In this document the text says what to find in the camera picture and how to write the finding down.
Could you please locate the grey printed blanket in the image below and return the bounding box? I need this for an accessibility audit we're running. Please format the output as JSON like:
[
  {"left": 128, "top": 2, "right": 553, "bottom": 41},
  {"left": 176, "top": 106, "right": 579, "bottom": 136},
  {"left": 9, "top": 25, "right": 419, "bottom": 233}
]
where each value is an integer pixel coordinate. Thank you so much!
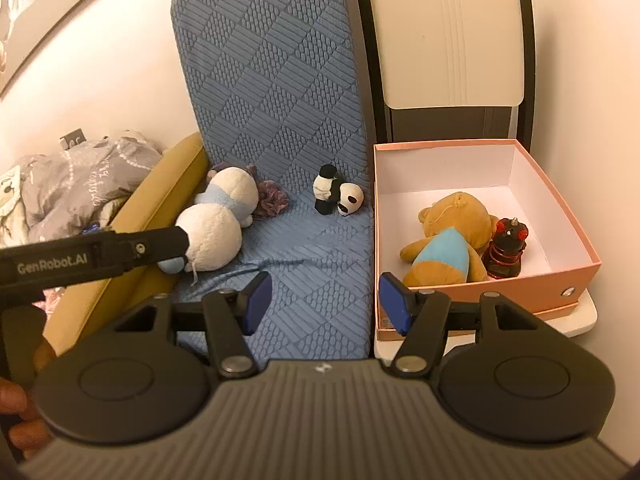
[{"left": 0, "top": 130, "right": 167, "bottom": 250}]

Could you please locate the pink cloth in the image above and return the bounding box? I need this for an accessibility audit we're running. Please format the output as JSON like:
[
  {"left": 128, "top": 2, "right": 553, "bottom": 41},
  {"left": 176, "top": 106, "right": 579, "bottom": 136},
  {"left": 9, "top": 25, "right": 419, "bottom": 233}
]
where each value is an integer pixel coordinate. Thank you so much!
[{"left": 43, "top": 287, "right": 68, "bottom": 317}]

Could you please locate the mustard yellow pillow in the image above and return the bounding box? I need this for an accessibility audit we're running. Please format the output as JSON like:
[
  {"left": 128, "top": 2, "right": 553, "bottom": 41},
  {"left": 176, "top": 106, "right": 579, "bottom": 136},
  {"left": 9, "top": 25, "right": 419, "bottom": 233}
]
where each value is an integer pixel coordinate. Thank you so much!
[{"left": 41, "top": 132, "right": 211, "bottom": 362}]

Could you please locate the person's left hand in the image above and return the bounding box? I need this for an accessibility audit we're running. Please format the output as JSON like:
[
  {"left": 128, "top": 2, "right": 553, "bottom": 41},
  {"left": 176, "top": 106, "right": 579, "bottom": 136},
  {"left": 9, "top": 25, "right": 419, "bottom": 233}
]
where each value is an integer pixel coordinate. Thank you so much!
[{"left": 0, "top": 341, "right": 57, "bottom": 462}]

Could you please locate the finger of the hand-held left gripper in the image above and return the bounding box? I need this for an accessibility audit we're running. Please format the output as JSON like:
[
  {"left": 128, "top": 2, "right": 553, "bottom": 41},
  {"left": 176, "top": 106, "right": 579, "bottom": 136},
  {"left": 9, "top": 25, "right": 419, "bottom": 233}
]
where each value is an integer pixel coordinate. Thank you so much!
[{"left": 117, "top": 226, "right": 192, "bottom": 274}]

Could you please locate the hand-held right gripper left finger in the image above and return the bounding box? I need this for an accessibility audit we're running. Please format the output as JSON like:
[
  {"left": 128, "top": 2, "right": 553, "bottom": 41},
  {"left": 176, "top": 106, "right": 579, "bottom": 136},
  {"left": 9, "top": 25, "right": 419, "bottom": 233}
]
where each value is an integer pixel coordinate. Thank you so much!
[{"left": 95, "top": 271, "right": 273, "bottom": 378}]

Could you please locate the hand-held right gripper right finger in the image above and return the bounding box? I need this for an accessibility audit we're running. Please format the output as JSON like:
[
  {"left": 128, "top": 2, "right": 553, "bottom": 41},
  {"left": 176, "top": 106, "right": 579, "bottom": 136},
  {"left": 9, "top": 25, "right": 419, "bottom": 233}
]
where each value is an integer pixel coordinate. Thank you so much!
[{"left": 378, "top": 272, "right": 566, "bottom": 380}]

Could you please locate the red and black robot toy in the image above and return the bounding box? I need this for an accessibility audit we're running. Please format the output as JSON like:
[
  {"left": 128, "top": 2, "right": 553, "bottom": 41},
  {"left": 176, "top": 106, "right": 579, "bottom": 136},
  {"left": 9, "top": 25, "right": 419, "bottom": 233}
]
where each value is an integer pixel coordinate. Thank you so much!
[{"left": 481, "top": 217, "right": 530, "bottom": 281}]

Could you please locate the grey wall hook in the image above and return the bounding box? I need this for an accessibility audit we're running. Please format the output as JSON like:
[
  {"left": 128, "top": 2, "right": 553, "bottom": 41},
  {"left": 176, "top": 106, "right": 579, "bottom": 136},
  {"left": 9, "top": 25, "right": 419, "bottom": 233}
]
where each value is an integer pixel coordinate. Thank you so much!
[{"left": 59, "top": 127, "right": 87, "bottom": 154}]

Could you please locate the brown teddy bear blue shirt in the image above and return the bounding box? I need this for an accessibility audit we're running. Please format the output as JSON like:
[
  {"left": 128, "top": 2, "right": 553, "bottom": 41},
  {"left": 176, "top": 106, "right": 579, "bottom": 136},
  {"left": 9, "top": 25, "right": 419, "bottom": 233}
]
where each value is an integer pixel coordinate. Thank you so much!
[{"left": 398, "top": 191, "right": 500, "bottom": 289}]

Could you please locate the panda plush toy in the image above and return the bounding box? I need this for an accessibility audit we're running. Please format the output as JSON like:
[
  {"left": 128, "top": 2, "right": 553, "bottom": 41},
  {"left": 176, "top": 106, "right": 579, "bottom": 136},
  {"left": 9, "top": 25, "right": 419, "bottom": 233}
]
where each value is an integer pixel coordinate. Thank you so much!
[{"left": 312, "top": 163, "right": 366, "bottom": 217}]

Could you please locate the blue textured cushion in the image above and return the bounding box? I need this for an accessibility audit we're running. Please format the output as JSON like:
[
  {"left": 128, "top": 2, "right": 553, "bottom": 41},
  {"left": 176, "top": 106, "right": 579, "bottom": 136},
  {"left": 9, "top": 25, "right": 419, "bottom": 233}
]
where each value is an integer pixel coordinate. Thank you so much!
[{"left": 169, "top": 0, "right": 377, "bottom": 362}]

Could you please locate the pink cardboard box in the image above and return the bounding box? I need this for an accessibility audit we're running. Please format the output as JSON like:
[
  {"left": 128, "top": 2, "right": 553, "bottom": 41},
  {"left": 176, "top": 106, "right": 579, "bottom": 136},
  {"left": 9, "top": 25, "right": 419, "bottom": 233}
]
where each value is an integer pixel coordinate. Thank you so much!
[{"left": 372, "top": 139, "right": 604, "bottom": 344}]

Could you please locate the framed wall picture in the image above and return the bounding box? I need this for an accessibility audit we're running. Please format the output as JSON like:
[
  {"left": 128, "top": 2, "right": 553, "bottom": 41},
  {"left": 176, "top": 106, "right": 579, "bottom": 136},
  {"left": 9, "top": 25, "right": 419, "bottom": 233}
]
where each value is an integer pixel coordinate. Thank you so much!
[{"left": 0, "top": 0, "right": 121, "bottom": 102}]

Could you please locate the white and blue plush toy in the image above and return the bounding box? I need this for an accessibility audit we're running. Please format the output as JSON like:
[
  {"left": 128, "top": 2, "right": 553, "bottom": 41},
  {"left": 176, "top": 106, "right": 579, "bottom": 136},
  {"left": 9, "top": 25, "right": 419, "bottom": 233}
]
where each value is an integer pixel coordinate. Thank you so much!
[{"left": 157, "top": 166, "right": 260, "bottom": 286}]

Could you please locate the beige and black folding chair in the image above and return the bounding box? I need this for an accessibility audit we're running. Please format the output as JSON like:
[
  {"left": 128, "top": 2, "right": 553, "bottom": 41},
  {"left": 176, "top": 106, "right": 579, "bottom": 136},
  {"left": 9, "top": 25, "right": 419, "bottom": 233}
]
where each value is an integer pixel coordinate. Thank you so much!
[{"left": 349, "top": 0, "right": 599, "bottom": 357}]

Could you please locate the purple fluffy plush toy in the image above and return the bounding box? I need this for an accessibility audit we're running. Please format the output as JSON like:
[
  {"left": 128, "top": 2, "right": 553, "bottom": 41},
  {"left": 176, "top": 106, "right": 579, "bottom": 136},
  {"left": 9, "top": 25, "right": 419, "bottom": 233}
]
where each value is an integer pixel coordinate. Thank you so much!
[{"left": 244, "top": 164, "right": 291, "bottom": 219}]

